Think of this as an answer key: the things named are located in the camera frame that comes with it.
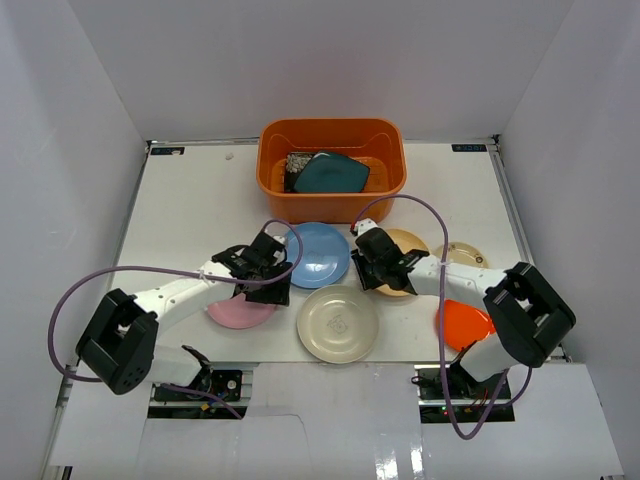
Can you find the tan round plate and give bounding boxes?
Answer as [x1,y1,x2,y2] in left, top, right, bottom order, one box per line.
[367,226,428,297]

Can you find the pink round plate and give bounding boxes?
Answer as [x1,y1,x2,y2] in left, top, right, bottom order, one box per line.
[207,294,276,330]

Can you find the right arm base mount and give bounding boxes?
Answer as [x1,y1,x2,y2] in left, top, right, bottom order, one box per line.
[411,365,515,424]

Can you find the orange plastic bin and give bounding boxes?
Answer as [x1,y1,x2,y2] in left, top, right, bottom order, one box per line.
[256,118,407,224]

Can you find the orange round plate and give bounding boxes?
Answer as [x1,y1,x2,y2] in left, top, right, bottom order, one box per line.
[444,299,496,352]

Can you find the blue round plate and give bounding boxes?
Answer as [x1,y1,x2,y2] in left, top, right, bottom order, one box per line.
[285,222,350,289]

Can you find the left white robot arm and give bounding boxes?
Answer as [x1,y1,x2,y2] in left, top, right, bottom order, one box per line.
[76,231,292,399]

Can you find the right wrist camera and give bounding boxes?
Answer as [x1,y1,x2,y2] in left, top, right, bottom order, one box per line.
[350,218,378,237]

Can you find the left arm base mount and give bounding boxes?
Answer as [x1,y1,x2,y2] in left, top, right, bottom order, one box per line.
[147,370,248,420]

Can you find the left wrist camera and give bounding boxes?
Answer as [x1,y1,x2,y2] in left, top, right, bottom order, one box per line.
[262,228,288,248]

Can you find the purple cable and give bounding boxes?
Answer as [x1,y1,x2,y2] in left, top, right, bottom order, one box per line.
[47,219,305,419]
[353,194,534,441]

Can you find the small cream patterned plate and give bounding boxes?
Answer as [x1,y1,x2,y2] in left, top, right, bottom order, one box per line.
[431,241,489,268]

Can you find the black floral rectangular plate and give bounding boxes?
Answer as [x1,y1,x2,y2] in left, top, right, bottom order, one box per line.
[283,152,314,193]

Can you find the cream round plate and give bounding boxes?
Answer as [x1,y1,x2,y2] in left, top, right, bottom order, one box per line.
[296,285,380,365]

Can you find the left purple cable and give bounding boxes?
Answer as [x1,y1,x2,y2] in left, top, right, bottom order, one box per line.
[47,219,305,419]

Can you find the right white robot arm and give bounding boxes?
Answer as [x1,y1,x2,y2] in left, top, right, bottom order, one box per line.
[351,219,576,399]

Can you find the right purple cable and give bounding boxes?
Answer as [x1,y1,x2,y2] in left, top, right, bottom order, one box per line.
[353,194,534,441]

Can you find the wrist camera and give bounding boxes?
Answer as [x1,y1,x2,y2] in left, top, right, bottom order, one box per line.
[262,228,288,248]
[350,218,378,237]

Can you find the teal square plate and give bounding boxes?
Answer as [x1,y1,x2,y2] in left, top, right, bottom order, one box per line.
[293,151,370,194]

